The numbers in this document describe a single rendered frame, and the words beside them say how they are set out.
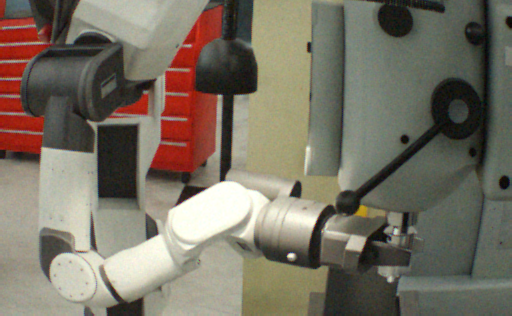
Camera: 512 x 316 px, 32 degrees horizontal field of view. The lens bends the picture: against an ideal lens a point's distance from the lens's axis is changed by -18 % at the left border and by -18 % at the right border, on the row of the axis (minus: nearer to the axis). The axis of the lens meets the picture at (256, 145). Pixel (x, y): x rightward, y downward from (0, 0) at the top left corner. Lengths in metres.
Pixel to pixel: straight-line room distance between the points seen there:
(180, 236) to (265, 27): 1.69
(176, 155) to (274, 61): 2.99
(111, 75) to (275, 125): 1.64
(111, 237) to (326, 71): 0.75
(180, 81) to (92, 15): 4.40
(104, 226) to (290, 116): 1.26
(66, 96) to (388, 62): 0.48
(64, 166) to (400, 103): 0.49
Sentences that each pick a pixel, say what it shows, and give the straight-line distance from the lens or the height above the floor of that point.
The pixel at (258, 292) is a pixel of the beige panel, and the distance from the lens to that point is 3.18.
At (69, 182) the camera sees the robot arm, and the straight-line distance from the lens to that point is 1.39.
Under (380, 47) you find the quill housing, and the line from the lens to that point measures 1.14.
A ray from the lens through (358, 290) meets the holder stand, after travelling 1.58.
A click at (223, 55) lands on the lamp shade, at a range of 1.19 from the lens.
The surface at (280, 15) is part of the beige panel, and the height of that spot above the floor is 1.32.
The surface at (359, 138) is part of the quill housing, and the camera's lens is 1.17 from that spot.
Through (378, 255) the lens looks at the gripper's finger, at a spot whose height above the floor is 1.24.
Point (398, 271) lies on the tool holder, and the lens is 1.29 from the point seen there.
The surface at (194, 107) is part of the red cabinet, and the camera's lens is 5.85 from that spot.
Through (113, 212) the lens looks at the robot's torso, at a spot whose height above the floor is 1.10.
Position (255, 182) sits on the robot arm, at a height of 1.29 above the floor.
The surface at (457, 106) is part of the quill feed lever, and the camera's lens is 1.12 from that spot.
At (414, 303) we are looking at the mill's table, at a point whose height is 0.94.
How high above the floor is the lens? 1.67
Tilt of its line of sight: 14 degrees down
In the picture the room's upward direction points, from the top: 2 degrees clockwise
